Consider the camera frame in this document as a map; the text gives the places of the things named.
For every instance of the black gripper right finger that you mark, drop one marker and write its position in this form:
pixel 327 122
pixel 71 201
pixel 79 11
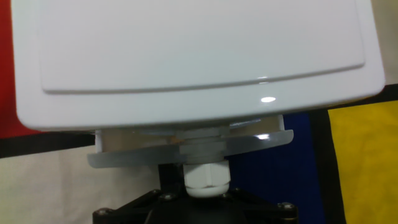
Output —
pixel 264 208

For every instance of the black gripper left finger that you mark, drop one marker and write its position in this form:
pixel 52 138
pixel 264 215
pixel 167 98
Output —
pixel 136 205

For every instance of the white plastic drawer cabinet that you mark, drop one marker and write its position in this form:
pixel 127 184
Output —
pixel 199 46

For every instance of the colour block tablecloth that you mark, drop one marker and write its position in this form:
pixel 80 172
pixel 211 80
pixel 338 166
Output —
pixel 62 186

